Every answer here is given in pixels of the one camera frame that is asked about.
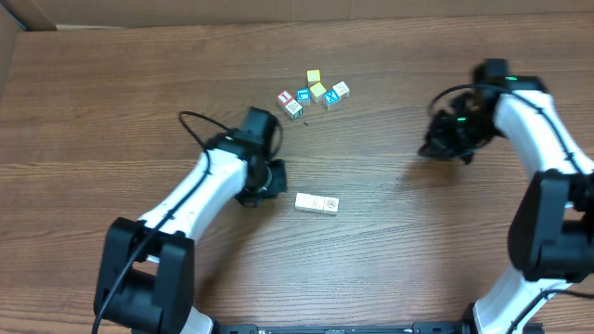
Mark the white green Z block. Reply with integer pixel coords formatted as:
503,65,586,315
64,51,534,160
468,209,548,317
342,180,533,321
294,193,315,211

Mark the white plain letter block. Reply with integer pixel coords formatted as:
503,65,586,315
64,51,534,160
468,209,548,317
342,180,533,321
308,195,326,212

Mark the white shell number block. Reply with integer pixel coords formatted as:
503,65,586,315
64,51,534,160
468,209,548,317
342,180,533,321
323,197,340,214

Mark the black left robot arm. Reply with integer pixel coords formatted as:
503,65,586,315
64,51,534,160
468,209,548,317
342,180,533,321
92,129,287,333

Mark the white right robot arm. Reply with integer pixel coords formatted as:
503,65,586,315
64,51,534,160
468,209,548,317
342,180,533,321
418,75,593,333

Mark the white green pattern block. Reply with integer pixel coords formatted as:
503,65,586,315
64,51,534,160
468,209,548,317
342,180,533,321
284,99,303,120

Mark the red I block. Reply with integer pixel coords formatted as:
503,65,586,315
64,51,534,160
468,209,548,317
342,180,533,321
276,90,294,108

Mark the blue letter block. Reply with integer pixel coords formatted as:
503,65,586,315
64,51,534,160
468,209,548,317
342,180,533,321
295,88,311,106

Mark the yellow block near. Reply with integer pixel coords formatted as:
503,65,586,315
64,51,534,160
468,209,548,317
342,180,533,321
309,82,327,104

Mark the yellow block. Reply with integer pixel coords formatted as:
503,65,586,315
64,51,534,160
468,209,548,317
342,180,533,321
306,69,321,87
309,82,327,104

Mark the blue X block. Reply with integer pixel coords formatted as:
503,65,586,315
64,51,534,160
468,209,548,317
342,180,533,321
323,89,341,110

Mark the white block far right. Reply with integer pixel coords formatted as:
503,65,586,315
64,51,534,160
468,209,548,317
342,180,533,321
332,81,350,100

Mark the yellow block far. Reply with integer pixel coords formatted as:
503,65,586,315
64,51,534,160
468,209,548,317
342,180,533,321
306,69,321,87

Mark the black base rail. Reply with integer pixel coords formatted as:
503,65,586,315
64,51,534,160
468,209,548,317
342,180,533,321
212,320,478,334

